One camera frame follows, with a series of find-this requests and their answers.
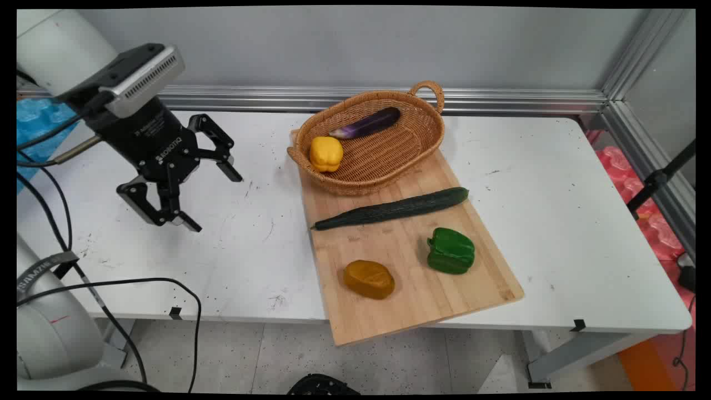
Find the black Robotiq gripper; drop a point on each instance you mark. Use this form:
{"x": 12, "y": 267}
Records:
{"x": 150, "y": 141}

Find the orange-brown toy potato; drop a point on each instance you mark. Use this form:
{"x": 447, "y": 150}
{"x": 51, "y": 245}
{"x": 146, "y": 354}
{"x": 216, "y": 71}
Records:
{"x": 368, "y": 279}

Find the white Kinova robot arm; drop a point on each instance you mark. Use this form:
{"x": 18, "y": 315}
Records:
{"x": 53, "y": 47}

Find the yellow toy bell pepper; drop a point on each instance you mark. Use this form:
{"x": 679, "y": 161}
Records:
{"x": 326, "y": 153}

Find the black tape piece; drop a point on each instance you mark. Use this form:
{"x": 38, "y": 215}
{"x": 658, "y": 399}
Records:
{"x": 579, "y": 325}
{"x": 175, "y": 313}

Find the blue foam sheet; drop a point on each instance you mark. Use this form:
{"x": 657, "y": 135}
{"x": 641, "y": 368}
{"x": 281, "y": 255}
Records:
{"x": 39, "y": 125}

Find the purple toy eggplant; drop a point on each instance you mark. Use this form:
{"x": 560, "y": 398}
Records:
{"x": 369, "y": 124}

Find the woven wicker basket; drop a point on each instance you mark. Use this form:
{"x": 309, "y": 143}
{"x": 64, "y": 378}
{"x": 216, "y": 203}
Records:
{"x": 389, "y": 155}

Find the dark green toy cucumber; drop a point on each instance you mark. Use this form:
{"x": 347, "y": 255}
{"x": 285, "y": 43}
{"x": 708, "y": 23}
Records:
{"x": 394, "y": 208}

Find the bamboo cutting board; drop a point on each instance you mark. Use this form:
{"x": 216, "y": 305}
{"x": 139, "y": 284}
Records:
{"x": 400, "y": 278}

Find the black round floor object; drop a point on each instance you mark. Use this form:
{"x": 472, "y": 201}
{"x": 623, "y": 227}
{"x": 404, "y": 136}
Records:
{"x": 322, "y": 384}

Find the green toy bell pepper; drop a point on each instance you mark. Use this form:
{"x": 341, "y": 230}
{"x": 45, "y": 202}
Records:
{"x": 451, "y": 251}

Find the grey metal table leg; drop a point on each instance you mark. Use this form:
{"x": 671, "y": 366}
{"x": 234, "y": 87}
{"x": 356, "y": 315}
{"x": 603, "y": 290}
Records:
{"x": 577, "y": 355}

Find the red foam sheet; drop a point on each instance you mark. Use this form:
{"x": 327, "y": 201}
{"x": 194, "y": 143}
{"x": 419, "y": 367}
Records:
{"x": 650, "y": 222}

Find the black tripod stand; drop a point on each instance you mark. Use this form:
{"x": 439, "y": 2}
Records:
{"x": 658, "y": 179}

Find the black tripod foot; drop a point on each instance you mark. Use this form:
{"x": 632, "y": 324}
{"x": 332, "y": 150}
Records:
{"x": 687, "y": 273}

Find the black silver wrist camera box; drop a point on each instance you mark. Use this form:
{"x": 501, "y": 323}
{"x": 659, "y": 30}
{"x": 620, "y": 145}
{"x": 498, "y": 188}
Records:
{"x": 139, "y": 78}

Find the horizontal aluminium frame rail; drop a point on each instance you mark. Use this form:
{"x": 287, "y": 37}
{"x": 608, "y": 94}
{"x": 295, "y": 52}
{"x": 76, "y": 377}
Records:
{"x": 500, "y": 100}

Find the angled aluminium frame rail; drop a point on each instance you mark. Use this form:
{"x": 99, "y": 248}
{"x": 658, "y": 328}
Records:
{"x": 650, "y": 144}

